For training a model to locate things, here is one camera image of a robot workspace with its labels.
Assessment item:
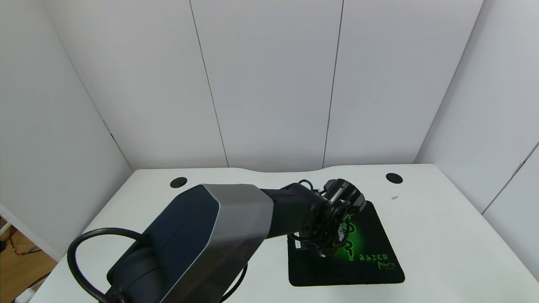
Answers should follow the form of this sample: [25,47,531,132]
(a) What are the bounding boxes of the thin black floor cable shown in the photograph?
[8,234,43,256]

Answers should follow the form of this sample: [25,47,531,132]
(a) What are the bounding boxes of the black green snake-logo mouse pad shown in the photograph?
[288,201,406,287]

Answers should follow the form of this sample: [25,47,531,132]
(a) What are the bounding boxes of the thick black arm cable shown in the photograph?
[67,228,249,303]

